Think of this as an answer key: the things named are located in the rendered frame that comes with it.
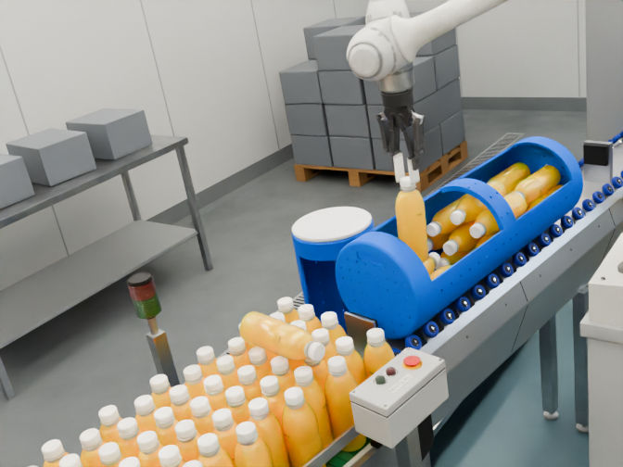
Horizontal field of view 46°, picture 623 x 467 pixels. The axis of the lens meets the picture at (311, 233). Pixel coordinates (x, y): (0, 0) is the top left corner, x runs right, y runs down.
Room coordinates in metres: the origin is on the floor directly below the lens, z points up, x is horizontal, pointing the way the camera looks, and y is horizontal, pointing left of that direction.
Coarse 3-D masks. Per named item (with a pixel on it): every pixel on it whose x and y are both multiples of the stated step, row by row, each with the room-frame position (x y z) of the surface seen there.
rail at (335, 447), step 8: (352, 424) 1.29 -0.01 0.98; (344, 432) 1.27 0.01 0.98; (352, 432) 1.28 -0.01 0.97; (336, 440) 1.25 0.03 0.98; (344, 440) 1.26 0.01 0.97; (328, 448) 1.23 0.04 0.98; (336, 448) 1.24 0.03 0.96; (320, 456) 1.21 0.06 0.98; (328, 456) 1.23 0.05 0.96; (304, 464) 1.19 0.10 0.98; (312, 464) 1.20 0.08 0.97; (320, 464) 1.21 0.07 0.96
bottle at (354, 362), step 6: (336, 354) 1.41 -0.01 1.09; (342, 354) 1.39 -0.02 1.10; (348, 354) 1.39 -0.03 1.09; (354, 354) 1.40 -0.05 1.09; (348, 360) 1.38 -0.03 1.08; (354, 360) 1.39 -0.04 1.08; (360, 360) 1.39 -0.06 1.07; (348, 366) 1.38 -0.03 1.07; (354, 366) 1.38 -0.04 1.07; (360, 366) 1.39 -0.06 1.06; (354, 372) 1.38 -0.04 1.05; (360, 372) 1.38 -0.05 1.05; (360, 378) 1.38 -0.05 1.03; (360, 384) 1.38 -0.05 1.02
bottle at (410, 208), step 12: (408, 192) 1.69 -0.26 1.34; (396, 204) 1.70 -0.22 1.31; (408, 204) 1.67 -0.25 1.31; (420, 204) 1.68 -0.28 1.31; (396, 216) 1.70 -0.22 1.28; (408, 216) 1.67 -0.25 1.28; (420, 216) 1.67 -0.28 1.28; (408, 228) 1.67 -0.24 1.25; (420, 228) 1.67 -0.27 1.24; (408, 240) 1.67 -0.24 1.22; (420, 240) 1.66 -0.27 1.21; (420, 252) 1.66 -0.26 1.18
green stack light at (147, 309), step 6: (156, 294) 1.64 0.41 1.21; (144, 300) 1.61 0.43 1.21; (150, 300) 1.62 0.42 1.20; (156, 300) 1.63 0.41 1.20; (138, 306) 1.61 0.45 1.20; (144, 306) 1.61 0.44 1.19; (150, 306) 1.61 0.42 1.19; (156, 306) 1.62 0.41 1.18; (138, 312) 1.62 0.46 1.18; (144, 312) 1.61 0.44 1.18; (150, 312) 1.61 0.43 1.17; (156, 312) 1.62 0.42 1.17; (144, 318) 1.61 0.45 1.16
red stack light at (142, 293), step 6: (150, 282) 1.63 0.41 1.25; (132, 288) 1.62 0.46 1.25; (138, 288) 1.61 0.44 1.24; (144, 288) 1.61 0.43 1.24; (150, 288) 1.62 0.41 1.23; (156, 288) 1.65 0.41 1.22; (132, 294) 1.62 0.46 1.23; (138, 294) 1.61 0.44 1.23; (144, 294) 1.61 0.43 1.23; (150, 294) 1.62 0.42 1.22; (138, 300) 1.61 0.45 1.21
